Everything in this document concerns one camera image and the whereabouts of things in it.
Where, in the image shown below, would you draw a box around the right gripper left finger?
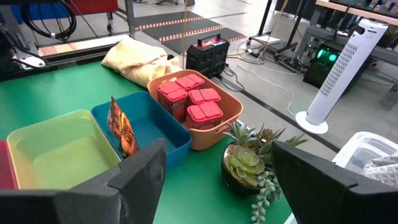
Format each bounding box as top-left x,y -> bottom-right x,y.
0,138 -> 167,224

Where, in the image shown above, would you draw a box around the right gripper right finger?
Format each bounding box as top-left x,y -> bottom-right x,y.
272,140 -> 398,224

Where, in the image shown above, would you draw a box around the brown orange spice packet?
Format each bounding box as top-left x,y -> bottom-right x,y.
106,96 -> 141,158

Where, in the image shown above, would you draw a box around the red spice tin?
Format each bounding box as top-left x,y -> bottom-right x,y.
188,88 -> 222,106
175,73 -> 205,91
156,80 -> 190,122
185,101 -> 224,131

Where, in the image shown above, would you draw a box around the yellow-green plastic bin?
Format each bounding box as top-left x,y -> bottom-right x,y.
6,108 -> 122,191

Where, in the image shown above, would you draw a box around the clear plastic storage box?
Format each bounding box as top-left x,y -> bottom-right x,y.
331,131 -> 398,187

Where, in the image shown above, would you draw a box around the grey cloth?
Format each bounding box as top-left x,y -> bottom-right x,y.
362,155 -> 398,187

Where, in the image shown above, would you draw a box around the magenta plastic bin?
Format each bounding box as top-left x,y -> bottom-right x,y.
0,139 -> 18,190

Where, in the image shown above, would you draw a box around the potted succulent plant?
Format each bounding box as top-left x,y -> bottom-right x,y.
221,121 -> 308,224

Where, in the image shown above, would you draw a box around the blue plastic bin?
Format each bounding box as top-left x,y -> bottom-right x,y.
91,90 -> 193,170

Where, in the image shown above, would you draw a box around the green table mat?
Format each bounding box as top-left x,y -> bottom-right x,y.
0,60 -> 293,224

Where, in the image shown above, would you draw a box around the black computer green lights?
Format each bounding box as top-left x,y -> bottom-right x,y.
303,43 -> 354,94

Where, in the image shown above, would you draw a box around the white tower fan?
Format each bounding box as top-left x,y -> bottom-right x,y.
294,18 -> 389,135

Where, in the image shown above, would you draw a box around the power strip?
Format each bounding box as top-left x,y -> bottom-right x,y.
273,55 -> 300,74

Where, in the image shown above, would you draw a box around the orange plastic bin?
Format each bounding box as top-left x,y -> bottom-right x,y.
147,68 -> 244,152

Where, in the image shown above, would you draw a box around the yellow cloth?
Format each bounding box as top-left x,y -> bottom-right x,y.
101,35 -> 183,88

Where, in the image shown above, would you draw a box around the silver mounting plate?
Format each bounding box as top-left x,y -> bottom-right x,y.
11,46 -> 47,70

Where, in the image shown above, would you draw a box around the white flat box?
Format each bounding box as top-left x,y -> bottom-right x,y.
250,34 -> 282,46

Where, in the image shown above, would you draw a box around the black mat orange-striped edge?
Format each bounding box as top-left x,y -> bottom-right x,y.
161,27 -> 246,54
133,11 -> 203,30
142,18 -> 223,42

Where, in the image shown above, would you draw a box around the black red toolbox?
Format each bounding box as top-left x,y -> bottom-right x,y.
185,33 -> 231,79

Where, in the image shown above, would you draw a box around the wooden desk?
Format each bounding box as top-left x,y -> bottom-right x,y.
315,0 -> 398,27

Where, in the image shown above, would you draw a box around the red cabinet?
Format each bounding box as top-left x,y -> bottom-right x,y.
67,0 -> 119,16

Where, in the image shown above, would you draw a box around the white fan cable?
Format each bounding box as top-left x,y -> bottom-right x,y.
236,58 -> 298,116

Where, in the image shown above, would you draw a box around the black table frame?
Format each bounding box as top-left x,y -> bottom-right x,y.
0,43 -> 125,82

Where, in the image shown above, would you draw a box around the black cable coil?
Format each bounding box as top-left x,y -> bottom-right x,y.
20,0 -> 78,42

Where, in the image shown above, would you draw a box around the grey metal post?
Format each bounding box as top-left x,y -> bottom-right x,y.
125,0 -> 136,39

